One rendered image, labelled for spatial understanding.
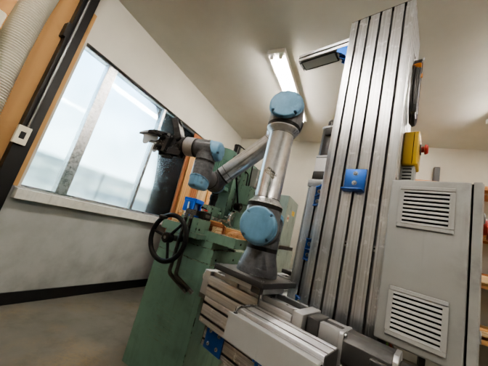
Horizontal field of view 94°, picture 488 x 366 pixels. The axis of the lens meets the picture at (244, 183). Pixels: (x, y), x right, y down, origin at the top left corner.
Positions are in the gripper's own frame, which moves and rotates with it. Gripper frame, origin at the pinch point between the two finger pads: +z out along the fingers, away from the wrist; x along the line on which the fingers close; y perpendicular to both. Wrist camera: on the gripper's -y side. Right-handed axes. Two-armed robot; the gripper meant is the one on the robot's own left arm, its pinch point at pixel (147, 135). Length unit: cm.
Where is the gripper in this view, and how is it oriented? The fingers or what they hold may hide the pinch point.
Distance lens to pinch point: 106.7
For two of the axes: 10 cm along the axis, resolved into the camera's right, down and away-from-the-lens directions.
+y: -2.7, 9.0, -3.3
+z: -9.4, -1.8, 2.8
